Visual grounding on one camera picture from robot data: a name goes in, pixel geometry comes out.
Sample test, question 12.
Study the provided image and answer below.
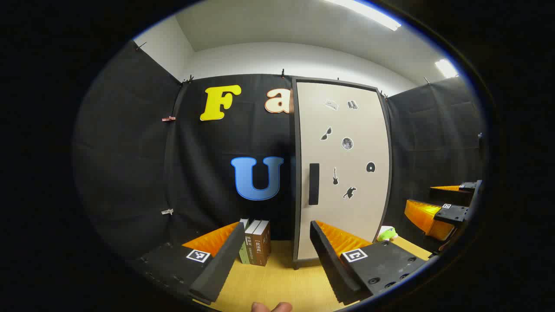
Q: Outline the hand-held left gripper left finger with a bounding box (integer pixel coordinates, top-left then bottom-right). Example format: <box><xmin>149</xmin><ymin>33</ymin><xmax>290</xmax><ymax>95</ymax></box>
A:
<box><xmin>130</xmin><ymin>222</ymin><xmax>246</xmax><ymax>304</ymax></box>

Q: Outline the green book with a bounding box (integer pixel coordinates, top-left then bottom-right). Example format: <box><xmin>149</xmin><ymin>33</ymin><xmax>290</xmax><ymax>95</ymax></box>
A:
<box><xmin>239</xmin><ymin>218</ymin><xmax>250</xmax><ymax>265</ymax></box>

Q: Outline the black door handle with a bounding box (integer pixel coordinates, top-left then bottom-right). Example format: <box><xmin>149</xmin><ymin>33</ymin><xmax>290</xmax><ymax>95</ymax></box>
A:
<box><xmin>309</xmin><ymin>163</ymin><xmax>320</xmax><ymax>205</ymax></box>

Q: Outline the beige cabinet door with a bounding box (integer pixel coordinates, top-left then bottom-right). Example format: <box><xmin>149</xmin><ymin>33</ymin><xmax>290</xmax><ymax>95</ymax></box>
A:
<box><xmin>296</xmin><ymin>81</ymin><xmax>389</xmax><ymax>260</ymax></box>

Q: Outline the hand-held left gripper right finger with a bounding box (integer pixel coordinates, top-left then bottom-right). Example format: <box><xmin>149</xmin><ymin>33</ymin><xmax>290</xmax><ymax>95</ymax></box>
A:
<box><xmin>310</xmin><ymin>220</ymin><xmax>434</xmax><ymax>306</ymax></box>

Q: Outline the black backdrop cloth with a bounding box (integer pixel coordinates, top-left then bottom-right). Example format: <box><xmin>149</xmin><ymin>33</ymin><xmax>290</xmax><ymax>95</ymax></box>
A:
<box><xmin>72</xmin><ymin>41</ymin><xmax>486</xmax><ymax>269</ymax></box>

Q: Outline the grey cabinet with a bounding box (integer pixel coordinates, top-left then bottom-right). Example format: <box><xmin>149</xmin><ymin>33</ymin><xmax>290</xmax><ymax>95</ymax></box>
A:
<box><xmin>291</xmin><ymin>77</ymin><xmax>393</xmax><ymax>270</ymax></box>

